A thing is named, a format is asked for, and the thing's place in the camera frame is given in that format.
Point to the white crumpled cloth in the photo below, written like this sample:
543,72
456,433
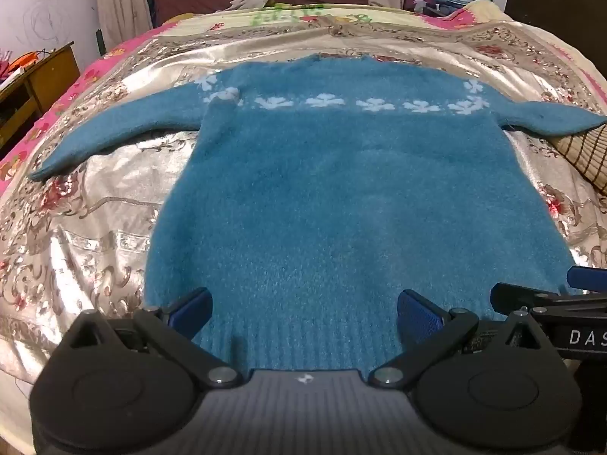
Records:
251,1

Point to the blue knit sweater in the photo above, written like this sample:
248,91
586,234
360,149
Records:
332,175

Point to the checked pillow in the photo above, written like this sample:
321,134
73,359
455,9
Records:
588,156

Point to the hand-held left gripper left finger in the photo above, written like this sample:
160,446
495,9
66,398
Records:
192,305

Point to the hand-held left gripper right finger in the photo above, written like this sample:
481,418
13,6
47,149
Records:
419,315

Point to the pink floral blanket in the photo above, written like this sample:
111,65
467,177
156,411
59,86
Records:
457,21

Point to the dark chair back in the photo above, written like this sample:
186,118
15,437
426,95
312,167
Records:
559,0

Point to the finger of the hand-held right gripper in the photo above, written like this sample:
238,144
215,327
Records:
521,294
588,277

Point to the wooden desk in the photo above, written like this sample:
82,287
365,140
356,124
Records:
52,76

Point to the orange tool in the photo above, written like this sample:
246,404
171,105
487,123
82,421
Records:
23,59

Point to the floral satin bedspread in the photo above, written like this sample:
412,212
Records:
95,208

